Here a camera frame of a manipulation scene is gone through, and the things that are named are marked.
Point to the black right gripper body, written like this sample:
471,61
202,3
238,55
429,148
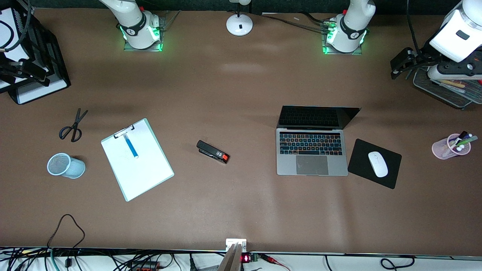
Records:
8,69

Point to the black purple marker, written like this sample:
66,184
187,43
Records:
462,134

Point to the silver grey laptop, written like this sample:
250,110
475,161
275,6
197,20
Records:
312,165

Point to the white capped marker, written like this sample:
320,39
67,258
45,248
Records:
458,149

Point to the white computer mouse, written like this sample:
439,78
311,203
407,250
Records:
377,164

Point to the black stacked letter tray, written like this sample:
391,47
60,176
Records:
52,56

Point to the black stapler with red tip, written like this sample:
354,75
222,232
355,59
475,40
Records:
210,150

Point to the yellow pen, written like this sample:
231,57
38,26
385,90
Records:
453,83

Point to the grey pink pen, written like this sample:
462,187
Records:
452,89

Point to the blue marker with white cap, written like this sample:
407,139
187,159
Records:
131,146

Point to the light blue mesh cup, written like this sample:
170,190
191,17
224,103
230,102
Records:
73,169

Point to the white lamp base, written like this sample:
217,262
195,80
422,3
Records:
239,24

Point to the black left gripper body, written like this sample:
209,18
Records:
420,57

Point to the black mouse pad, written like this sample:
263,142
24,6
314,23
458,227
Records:
359,162

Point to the green marker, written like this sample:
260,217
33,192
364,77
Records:
469,141

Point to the white mount bracket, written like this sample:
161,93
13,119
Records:
230,241

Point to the circuit board with red display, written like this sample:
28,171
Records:
250,258

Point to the black scissors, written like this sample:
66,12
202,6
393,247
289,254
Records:
76,123

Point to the pink translucent pen cup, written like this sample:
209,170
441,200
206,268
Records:
440,148

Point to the black mesh desk tray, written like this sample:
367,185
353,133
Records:
448,96

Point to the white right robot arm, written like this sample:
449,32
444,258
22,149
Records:
141,26

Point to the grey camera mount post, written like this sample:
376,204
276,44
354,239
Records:
231,259

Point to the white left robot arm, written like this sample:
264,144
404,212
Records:
348,30

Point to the white paper sheet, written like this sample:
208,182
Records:
9,34
41,94

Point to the pale green clipboard with paper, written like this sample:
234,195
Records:
145,177

